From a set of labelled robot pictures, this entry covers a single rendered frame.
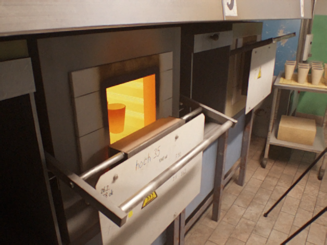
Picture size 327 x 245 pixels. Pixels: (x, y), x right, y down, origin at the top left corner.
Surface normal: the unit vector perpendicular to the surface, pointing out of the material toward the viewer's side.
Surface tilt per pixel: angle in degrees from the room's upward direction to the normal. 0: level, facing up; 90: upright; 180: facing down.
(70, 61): 90
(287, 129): 90
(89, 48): 90
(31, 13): 80
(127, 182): 90
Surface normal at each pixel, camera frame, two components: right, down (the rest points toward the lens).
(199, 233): 0.00, -0.93
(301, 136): -0.44, 0.33
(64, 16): 0.81, 0.04
